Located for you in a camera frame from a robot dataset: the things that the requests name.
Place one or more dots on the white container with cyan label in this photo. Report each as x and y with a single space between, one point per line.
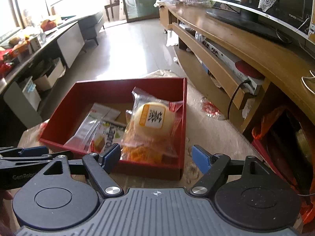
30 92

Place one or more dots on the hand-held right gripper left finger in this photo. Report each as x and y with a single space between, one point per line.
112 156

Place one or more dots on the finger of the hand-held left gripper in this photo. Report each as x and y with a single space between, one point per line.
49 157
34 151

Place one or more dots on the grey sofa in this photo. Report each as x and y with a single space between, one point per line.
92 24

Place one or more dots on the orange plastic bag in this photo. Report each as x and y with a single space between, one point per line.
263 125

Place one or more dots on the white plastic bag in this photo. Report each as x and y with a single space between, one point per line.
172 38

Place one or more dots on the wooden television stand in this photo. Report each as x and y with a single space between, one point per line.
258 54

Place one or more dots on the white red snack packet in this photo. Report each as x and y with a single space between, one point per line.
85 127

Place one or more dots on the white storage bin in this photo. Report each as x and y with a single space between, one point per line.
50 77

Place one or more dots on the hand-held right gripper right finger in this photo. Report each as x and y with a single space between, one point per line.
199 158

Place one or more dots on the silver media player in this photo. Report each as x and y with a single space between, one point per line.
228 61

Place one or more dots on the red round paddle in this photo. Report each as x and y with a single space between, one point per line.
247 68

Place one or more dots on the black television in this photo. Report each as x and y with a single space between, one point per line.
283 5

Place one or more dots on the black white coffee table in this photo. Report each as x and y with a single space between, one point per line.
71 41

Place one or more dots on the orange snack packet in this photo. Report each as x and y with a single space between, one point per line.
142 155

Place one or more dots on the round pastry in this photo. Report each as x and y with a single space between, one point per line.
150 118

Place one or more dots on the red cardboard box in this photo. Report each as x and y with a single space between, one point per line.
98 91

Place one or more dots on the green white wafer packet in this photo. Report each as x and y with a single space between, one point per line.
108 135

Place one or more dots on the glass door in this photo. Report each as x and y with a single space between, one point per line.
140 0

